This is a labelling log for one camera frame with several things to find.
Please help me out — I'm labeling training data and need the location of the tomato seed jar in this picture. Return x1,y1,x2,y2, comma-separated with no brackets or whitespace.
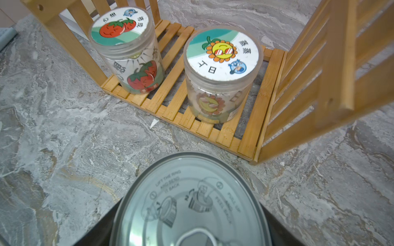
88,7,164,94

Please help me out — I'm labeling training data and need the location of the sunflower seed jar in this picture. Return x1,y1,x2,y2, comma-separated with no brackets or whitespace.
184,26,264,124

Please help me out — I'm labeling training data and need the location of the tin can with pull tab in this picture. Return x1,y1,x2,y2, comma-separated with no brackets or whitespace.
110,152,272,246

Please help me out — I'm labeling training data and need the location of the wooden slatted shelf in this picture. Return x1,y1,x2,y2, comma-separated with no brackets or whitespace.
23,1,394,165

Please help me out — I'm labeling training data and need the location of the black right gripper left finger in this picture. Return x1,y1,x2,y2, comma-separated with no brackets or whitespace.
74,200,121,246

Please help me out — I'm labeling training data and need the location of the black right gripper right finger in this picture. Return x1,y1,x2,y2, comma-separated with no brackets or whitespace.
261,205,305,246

